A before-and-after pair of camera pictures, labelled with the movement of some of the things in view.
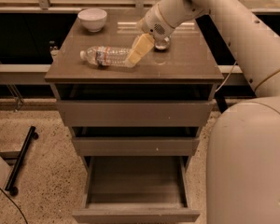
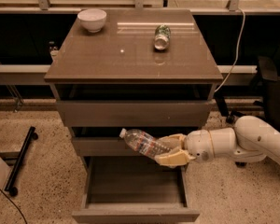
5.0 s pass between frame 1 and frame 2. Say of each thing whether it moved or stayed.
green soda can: stayed
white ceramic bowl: stayed
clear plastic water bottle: moved
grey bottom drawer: stayed
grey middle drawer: stayed
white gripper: moved
